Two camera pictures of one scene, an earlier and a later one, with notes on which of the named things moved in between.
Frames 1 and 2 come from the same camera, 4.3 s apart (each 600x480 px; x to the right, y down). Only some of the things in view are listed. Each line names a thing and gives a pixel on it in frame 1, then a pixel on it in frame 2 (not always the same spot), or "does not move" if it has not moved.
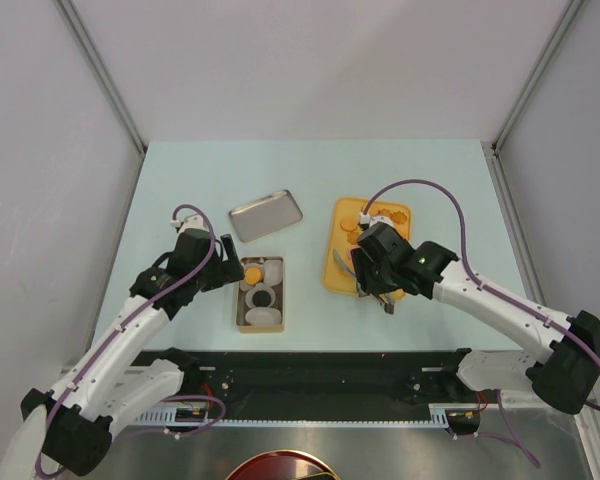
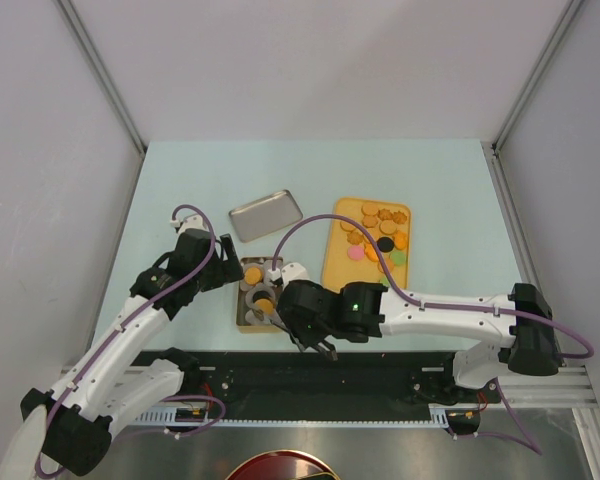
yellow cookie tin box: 261,295 does not move
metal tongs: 387,302 → 327,348
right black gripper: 362,264 → 305,338
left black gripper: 232,270 does not move
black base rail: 316,383 does not move
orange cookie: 252,276 does not move
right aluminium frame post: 497,162 does not move
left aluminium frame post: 103,73 does not move
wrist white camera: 367,219 → 290,272
